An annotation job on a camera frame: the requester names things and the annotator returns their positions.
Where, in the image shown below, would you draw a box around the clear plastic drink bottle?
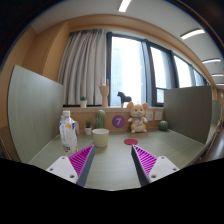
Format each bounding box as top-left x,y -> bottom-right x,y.
59,110 -> 79,157

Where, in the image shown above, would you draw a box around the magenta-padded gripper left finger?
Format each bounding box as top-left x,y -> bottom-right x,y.
45,144 -> 96,188

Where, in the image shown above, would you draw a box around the tall green cactus ornament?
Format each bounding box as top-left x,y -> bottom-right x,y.
95,109 -> 107,130

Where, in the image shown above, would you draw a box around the white wall socket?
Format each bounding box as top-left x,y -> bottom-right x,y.
154,110 -> 164,121
145,110 -> 155,122

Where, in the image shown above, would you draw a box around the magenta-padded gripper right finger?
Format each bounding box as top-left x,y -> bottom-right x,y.
130,144 -> 181,187

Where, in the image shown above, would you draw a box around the flat round red coaster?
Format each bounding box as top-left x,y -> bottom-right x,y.
123,138 -> 139,146

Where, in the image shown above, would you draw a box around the small round green cactus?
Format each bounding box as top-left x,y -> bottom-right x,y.
158,120 -> 170,132

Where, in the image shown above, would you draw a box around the small potted succulent plant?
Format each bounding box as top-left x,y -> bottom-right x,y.
84,120 -> 93,136

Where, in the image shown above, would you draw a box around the dark-framed window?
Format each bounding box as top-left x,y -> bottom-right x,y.
105,31 -> 209,108

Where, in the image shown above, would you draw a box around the pale yellow paper cup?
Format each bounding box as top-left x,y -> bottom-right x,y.
91,128 -> 110,148

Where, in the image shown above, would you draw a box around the grey pleated curtain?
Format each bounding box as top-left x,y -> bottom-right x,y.
57,29 -> 108,107

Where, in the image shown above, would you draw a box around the beige plush mouse toy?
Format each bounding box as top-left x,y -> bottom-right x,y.
126,101 -> 150,134

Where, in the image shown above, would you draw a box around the small potted cactus plant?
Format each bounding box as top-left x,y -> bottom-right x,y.
79,96 -> 88,109

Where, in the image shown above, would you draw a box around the wooden hand model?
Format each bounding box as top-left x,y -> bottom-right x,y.
98,78 -> 110,108

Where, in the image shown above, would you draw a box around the ceiling strip lights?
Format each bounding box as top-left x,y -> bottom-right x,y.
118,0 -> 224,88

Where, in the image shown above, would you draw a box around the pink horse figurine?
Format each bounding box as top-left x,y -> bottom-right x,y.
73,120 -> 81,135

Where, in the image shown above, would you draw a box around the black horse figurine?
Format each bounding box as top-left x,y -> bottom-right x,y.
116,91 -> 133,108

